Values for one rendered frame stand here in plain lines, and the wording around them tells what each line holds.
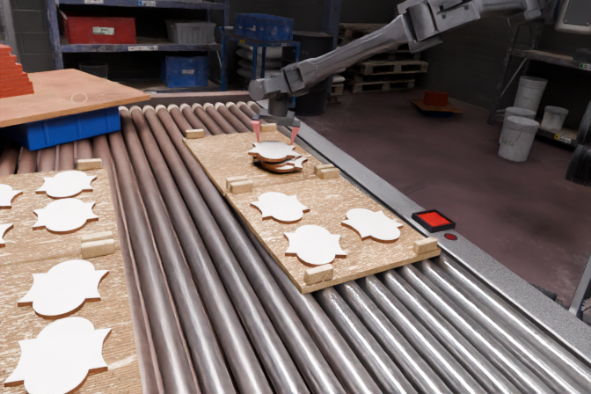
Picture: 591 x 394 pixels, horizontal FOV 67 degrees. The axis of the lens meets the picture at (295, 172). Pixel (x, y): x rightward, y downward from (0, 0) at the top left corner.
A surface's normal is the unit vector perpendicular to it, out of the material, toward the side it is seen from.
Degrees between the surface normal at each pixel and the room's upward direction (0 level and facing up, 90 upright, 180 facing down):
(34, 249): 0
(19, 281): 0
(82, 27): 90
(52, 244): 0
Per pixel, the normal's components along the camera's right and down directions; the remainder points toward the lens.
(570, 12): -0.62, 0.27
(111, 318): 0.08, -0.91
